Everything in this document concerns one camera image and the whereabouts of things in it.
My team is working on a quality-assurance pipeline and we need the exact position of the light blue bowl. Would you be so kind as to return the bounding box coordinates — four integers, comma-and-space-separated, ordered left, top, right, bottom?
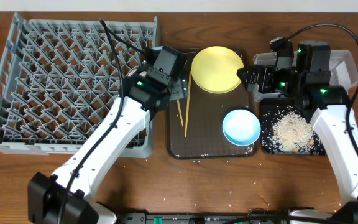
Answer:
222, 109, 261, 147

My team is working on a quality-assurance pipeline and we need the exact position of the white round bowl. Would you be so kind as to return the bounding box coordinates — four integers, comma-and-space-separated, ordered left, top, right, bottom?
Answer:
127, 69, 139, 77

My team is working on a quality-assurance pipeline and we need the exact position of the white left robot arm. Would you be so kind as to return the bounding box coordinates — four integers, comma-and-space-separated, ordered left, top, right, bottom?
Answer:
27, 45, 187, 223

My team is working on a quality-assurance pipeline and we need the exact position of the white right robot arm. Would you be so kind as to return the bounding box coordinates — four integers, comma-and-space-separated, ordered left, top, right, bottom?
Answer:
237, 38, 358, 223

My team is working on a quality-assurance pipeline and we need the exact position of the black food waste tray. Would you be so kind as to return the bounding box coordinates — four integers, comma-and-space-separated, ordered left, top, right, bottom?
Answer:
259, 98, 326, 156

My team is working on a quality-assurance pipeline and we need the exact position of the clear plastic waste bin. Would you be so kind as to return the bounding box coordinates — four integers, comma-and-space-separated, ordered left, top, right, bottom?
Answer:
248, 50, 358, 102

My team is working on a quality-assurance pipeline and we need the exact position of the grey plastic dishwasher rack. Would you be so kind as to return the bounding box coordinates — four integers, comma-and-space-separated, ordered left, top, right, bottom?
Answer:
0, 14, 160, 155

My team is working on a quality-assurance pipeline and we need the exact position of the wooden chopstick right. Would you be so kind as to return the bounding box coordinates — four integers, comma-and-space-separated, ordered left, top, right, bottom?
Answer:
185, 71, 192, 138

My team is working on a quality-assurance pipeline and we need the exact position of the wooden chopstick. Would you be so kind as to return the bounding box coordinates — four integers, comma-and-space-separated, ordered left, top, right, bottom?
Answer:
185, 71, 192, 138
176, 100, 184, 127

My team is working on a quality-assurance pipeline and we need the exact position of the wooden chopstick left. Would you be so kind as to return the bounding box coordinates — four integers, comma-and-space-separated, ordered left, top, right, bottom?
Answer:
176, 100, 184, 127

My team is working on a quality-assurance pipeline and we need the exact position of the yellow round plate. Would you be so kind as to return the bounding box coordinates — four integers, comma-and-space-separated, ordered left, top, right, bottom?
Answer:
191, 46, 244, 94

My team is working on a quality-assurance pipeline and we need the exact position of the dark brown serving tray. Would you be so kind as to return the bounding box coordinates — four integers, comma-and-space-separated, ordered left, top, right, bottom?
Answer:
165, 46, 259, 160

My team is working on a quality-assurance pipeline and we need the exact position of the pile of rice scraps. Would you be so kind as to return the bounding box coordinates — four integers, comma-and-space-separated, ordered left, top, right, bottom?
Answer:
271, 111, 314, 154

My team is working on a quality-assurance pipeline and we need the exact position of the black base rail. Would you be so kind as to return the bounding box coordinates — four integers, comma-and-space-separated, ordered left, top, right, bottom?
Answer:
116, 212, 291, 224

